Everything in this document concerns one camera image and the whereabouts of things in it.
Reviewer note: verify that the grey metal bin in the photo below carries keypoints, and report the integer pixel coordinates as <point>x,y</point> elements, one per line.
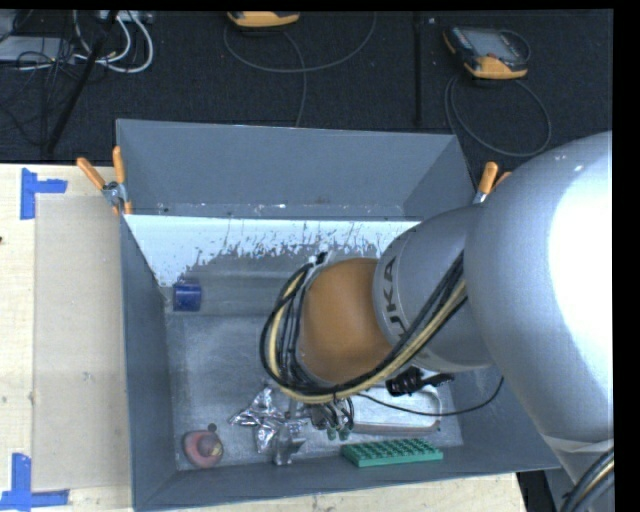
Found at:
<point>240,350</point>

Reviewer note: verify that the dark blue block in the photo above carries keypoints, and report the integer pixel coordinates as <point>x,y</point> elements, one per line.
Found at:
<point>186,296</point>

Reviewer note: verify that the red round toy food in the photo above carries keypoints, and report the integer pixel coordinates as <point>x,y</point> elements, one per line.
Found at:
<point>202,449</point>

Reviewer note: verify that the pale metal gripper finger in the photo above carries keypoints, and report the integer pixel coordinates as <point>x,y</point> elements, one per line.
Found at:
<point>283,450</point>
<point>298,434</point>

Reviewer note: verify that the crumpled silver foil packet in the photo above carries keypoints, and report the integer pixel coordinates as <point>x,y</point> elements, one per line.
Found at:
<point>255,412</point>

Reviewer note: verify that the clear flat plastic tray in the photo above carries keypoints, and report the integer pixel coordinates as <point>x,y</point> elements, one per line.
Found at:
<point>400,419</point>

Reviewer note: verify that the pale wood flat board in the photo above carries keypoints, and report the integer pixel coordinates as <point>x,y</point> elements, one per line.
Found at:
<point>75,345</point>

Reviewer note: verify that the green flat studded block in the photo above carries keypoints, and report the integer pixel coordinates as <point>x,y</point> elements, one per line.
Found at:
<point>392,453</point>

